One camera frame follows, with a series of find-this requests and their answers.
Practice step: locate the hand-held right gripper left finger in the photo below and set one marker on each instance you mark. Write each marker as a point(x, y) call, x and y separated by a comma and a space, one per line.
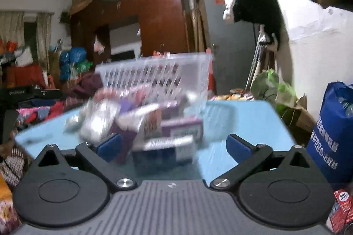
point(110, 146)

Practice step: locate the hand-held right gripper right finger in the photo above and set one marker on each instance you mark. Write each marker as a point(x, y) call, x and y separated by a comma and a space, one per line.
point(239, 148)

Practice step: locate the pile of small boxes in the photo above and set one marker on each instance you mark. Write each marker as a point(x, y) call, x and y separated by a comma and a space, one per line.
point(176, 127)

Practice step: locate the clear plastic basket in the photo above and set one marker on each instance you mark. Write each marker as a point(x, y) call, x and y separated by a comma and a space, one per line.
point(165, 65)

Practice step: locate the pink floral blanket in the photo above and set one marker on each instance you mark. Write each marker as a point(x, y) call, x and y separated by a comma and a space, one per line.
point(41, 113)

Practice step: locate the blue plastic bags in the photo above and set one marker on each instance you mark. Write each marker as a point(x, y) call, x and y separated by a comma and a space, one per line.
point(72, 59)

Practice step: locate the patterned curtain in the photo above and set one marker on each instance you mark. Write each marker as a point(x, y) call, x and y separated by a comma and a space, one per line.
point(44, 36)

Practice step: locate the green plastic bag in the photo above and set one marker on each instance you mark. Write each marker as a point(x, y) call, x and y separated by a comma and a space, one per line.
point(264, 88)

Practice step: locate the brown paper bag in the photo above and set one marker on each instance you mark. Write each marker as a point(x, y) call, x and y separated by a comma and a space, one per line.
point(302, 116)

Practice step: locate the metal crutches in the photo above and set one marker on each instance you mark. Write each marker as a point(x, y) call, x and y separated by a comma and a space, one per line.
point(255, 64)

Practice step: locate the small white plastic bag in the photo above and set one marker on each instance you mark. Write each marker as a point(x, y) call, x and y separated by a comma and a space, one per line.
point(98, 45)

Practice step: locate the blue printed bag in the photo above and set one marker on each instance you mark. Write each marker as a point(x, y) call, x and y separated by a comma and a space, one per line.
point(331, 141)

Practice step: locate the black monitor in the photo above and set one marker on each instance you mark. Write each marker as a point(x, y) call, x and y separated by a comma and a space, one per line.
point(122, 55)

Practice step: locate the red carton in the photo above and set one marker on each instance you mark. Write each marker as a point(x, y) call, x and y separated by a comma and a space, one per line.
point(340, 210)

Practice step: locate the grey door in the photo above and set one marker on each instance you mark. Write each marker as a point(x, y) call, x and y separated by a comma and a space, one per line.
point(217, 31)

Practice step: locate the brown wooden wardrobe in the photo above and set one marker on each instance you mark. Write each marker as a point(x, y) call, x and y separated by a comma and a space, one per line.
point(157, 17)

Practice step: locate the black hanging garment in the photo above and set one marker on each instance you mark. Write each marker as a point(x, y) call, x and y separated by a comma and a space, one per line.
point(256, 8)

